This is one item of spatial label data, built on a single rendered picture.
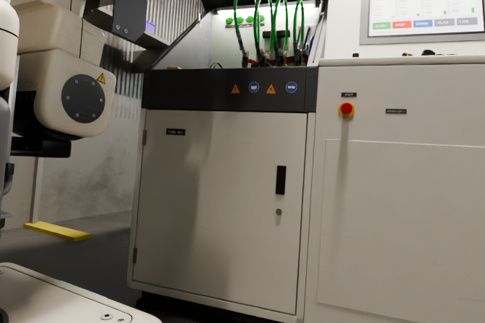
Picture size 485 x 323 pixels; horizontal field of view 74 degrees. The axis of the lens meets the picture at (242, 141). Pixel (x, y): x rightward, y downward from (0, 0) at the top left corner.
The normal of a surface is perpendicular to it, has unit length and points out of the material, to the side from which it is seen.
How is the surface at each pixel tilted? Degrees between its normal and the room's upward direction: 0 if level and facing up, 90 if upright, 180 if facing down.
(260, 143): 90
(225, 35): 90
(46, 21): 82
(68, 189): 90
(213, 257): 90
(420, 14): 76
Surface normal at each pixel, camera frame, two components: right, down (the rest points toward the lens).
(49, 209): 0.89, 0.04
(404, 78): -0.30, -0.06
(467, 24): -0.27, -0.29
